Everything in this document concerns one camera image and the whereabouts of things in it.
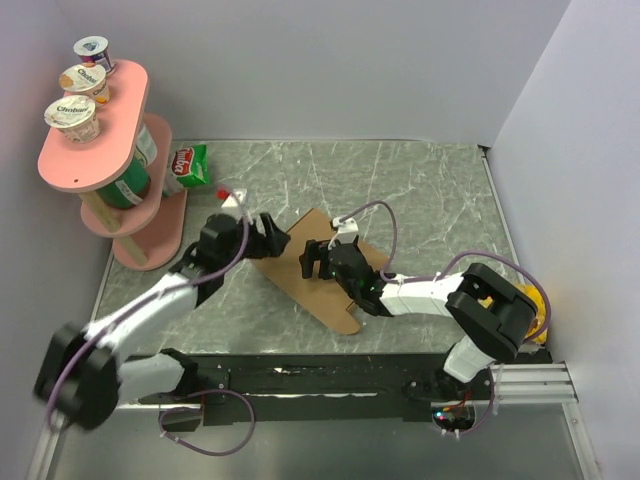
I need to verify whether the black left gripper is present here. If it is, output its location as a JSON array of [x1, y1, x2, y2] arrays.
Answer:
[[219, 211, 289, 270]]

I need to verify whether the brown cardboard paper box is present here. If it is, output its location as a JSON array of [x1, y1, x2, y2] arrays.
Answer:
[[252, 208, 360, 335]]

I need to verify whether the pink tiered wooden shelf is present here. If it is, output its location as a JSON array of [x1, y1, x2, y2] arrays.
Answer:
[[37, 58, 189, 270]]

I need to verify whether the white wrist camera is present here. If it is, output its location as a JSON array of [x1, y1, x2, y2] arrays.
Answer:
[[328, 217, 359, 249], [216, 187, 248, 211]]

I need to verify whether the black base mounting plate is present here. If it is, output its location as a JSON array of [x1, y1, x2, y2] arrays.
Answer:
[[140, 353, 492, 426]]

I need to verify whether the white Chobani yogurt cup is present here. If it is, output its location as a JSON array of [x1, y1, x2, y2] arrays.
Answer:
[[44, 95, 100, 144]]

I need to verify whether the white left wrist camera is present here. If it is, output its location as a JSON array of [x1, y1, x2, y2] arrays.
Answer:
[[216, 187, 248, 211]]

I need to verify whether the blue white yogurt cup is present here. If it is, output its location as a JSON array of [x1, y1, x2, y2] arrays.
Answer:
[[73, 35, 115, 75]]

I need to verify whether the yellow Lays chips bag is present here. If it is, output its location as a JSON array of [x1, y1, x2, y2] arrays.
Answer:
[[516, 283, 548, 345]]

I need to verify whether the orange Chobani yogurt cup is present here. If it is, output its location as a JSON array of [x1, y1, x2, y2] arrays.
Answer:
[[58, 63, 111, 105]]

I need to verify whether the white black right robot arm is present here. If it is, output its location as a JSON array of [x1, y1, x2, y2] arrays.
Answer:
[[299, 240, 538, 399]]

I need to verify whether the small electronics board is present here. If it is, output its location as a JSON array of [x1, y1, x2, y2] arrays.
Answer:
[[432, 406, 476, 433]]

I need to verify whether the green red snack bag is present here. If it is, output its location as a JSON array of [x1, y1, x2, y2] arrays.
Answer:
[[162, 144, 210, 197]]

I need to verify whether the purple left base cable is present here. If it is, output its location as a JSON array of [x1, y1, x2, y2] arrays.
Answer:
[[158, 389, 257, 455]]

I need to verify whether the white green label container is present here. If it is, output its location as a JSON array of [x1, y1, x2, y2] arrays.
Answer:
[[133, 123, 157, 168]]

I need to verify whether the aluminium frame rail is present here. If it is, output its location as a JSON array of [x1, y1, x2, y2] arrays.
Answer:
[[492, 363, 578, 405]]

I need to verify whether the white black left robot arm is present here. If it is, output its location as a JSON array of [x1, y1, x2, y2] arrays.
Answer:
[[33, 212, 290, 431]]

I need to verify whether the green cylindrical can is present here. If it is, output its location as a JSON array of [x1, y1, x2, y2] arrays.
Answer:
[[97, 159, 151, 210]]

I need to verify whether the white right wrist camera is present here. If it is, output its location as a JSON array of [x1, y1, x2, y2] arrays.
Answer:
[[328, 217, 359, 249]]

